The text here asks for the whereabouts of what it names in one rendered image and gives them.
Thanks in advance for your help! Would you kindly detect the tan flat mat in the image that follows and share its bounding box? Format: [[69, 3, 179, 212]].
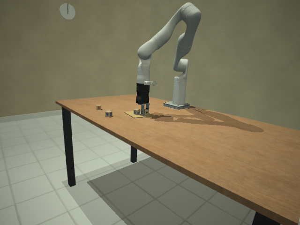
[[124, 111, 155, 118]]

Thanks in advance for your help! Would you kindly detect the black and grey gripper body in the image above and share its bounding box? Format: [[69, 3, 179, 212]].
[[136, 75, 157, 104]]

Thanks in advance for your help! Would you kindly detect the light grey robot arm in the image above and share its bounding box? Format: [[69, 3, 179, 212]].
[[137, 2, 202, 105]]

